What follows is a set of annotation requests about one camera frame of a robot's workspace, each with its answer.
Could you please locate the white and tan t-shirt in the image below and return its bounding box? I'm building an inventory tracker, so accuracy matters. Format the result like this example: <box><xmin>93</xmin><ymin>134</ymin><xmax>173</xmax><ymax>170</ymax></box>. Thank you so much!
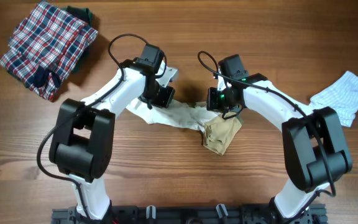
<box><xmin>126</xmin><ymin>99</ymin><xmax>243</xmax><ymax>156</ymax></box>

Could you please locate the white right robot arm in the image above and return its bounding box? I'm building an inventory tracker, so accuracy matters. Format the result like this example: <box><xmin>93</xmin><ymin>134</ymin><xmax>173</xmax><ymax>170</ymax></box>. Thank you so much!
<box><xmin>206</xmin><ymin>73</ymin><xmax>352</xmax><ymax>223</ymax></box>

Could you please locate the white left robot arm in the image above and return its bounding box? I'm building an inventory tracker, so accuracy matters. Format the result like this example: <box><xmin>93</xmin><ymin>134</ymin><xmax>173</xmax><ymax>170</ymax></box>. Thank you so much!
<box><xmin>49</xmin><ymin>66</ymin><xmax>178</xmax><ymax>223</ymax></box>

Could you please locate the dark green folded garment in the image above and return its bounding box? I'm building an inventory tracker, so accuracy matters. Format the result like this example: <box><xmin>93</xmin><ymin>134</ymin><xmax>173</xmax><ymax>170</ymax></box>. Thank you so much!
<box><xmin>62</xmin><ymin>6</ymin><xmax>93</xmax><ymax>73</ymax></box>

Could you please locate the light blue striped garment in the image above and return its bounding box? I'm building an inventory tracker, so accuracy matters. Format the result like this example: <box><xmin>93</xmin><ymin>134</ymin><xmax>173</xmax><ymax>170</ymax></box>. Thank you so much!
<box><xmin>309</xmin><ymin>71</ymin><xmax>358</xmax><ymax>128</ymax></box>

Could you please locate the plaid folded shirt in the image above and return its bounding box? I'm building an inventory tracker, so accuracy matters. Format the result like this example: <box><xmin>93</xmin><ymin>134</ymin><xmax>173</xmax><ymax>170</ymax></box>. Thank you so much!
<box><xmin>0</xmin><ymin>1</ymin><xmax>98</xmax><ymax>101</ymax></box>

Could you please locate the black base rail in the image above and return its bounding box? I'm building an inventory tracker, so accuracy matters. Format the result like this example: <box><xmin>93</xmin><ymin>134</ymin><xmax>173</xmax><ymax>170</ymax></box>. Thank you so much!
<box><xmin>51</xmin><ymin>204</ymin><xmax>328</xmax><ymax>224</ymax></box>

